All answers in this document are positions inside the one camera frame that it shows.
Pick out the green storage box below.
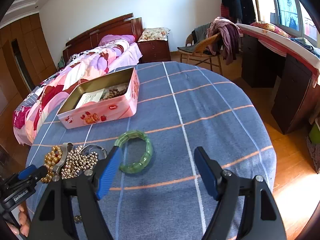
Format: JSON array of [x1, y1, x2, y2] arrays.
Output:
[[309, 118, 320, 145]]

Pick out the window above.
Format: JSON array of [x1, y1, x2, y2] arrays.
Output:
[[255, 0, 319, 47]]

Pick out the person's left hand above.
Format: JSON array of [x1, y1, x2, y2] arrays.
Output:
[[7, 202, 30, 237]]

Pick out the pink cookie tin box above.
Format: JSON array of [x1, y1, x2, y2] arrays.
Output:
[[57, 67, 140, 129]]

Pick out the blue plaid tablecloth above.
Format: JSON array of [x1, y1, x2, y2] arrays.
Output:
[[26, 62, 277, 239]]

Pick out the silver metal bead necklace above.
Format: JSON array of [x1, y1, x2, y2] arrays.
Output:
[[61, 146, 99, 180]]

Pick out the silver bangle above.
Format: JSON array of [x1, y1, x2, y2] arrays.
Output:
[[80, 144, 108, 159]]

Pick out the green jade bracelet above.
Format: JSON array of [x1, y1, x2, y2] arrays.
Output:
[[113, 129, 154, 175]]

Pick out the clothes draped on chair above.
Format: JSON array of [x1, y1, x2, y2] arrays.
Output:
[[191, 17, 240, 65]]

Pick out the wicker chair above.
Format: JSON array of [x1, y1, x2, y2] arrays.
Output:
[[177, 33, 223, 75]]

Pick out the hanging dark coats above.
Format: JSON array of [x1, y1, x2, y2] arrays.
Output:
[[221, 0, 256, 25]]

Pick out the floral pillow on desk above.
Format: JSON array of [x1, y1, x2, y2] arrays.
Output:
[[251, 21, 291, 38]]

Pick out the gold pearl necklace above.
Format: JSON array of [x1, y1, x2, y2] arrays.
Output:
[[40, 145, 63, 184]]

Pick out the folded clothes on desk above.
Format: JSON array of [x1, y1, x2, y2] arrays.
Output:
[[290, 37, 320, 58]]

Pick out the wooden wardrobe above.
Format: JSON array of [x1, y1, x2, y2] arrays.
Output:
[[1, 13, 57, 122]]

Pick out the silver mesh band watch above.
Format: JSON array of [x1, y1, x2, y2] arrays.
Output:
[[53, 142, 74, 174]]

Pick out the dark wooden desk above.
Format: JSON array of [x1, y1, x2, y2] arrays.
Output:
[[238, 24, 319, 134]]

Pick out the wooden nightstand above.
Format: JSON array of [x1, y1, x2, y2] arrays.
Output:
[[137, 40, 171, 63]]

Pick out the bed with pink quilt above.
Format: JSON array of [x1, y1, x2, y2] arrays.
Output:
[[12, 14, 143, 146]]

